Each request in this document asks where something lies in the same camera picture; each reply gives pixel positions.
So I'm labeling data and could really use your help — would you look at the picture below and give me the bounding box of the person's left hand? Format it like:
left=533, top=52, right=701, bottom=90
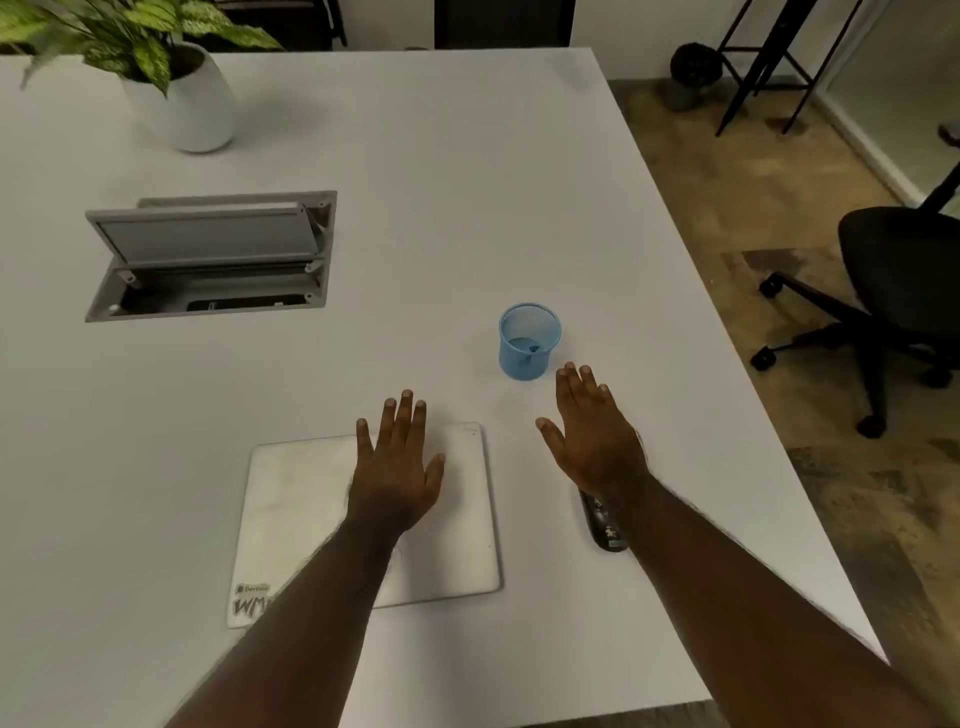
left=346, top=389, right=447, bottom=538

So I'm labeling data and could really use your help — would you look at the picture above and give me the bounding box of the person's right hand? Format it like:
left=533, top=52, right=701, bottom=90
left=535, top=362, right=651, bottom=502

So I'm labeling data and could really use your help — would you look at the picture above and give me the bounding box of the person's right forearm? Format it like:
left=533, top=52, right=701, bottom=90
left=592, top=471, right=960, bottom=728

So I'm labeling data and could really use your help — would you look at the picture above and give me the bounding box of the person's left forearm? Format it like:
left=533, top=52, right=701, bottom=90
left=163, top=516, right=400, bottom=728

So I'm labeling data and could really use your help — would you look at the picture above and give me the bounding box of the white whiteboard tablet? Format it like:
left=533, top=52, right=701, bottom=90
left=226, top=422, right=502, bottom=630

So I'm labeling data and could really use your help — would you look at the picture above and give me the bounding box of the blue mesh pen cup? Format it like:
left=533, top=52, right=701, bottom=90
left=498, top=303, right=563, bottom=382

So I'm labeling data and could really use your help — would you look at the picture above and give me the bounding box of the black office chair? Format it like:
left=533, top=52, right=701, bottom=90
left=750, top=120, right=960, bottom=440

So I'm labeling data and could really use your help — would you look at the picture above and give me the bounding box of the small dark potted plant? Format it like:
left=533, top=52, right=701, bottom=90
left=660, top=42, right=726, bottom=113

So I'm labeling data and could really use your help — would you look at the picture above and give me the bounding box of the white plant pot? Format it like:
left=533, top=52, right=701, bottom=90
left=120, top=41, right=237, bottom=154

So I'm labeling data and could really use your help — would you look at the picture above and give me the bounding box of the green leafy plant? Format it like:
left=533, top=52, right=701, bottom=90
left=0, top=0, right=285, bottom=97

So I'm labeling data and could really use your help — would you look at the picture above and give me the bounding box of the grey table cable box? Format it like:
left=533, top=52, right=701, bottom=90
left=84, top=190, right=339, bottom=324

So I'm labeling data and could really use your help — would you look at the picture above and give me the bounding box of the black metal stool frame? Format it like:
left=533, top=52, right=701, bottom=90
left=714, top=0, right=864, bottom=138

